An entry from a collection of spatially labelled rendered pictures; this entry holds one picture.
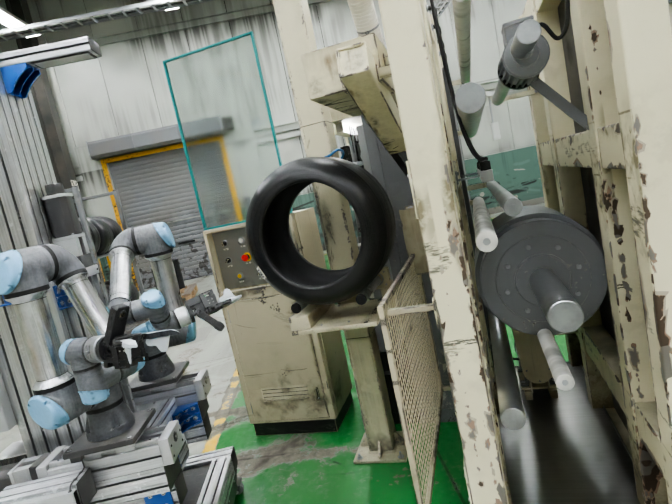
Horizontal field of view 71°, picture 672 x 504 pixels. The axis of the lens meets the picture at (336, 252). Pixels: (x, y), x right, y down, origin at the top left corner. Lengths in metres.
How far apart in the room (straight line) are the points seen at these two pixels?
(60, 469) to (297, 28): 1.93
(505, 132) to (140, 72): 8.55
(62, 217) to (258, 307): 1.20
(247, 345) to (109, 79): 10.09
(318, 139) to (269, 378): 1.40
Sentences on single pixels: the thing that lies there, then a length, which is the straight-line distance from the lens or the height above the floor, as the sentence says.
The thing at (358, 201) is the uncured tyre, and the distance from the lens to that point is 1.77.
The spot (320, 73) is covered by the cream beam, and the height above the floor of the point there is 1.71.
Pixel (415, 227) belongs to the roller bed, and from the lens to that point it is 2.09.
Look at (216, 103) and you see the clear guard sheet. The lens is 2.75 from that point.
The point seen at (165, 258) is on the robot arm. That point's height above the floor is 1.21.
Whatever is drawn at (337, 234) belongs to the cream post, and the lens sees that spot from 2.23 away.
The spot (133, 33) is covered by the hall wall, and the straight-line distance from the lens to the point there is 12.41.
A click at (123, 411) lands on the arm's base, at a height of 0.78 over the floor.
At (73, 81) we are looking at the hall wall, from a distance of 12.64.
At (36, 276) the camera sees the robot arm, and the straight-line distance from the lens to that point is 1.61.
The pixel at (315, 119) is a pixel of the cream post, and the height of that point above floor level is 1.67.
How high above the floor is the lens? 1.34
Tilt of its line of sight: 7 degrees down
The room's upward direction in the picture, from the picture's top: 12 degrees counter-clockwise
